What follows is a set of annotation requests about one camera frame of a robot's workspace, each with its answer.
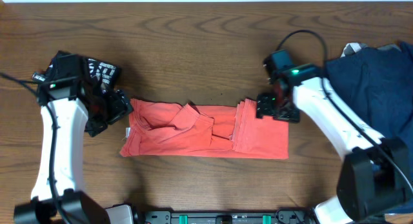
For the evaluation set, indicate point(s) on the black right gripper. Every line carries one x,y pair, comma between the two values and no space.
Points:
264,107

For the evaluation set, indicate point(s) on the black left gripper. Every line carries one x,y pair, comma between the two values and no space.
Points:
113,108

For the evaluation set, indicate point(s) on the orange printed t-shirt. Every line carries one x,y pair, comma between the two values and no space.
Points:
171,129

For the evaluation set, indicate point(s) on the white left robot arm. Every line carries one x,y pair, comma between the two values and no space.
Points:
68,106

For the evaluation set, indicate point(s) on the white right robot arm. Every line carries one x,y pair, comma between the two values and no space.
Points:
374,176

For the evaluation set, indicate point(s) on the black printed folded t-shirt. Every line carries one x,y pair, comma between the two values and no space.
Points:
97,68

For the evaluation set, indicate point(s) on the grey white garment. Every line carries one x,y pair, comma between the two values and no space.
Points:
353,48

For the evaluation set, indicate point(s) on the navy blue garment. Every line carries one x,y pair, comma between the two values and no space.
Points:
376,83

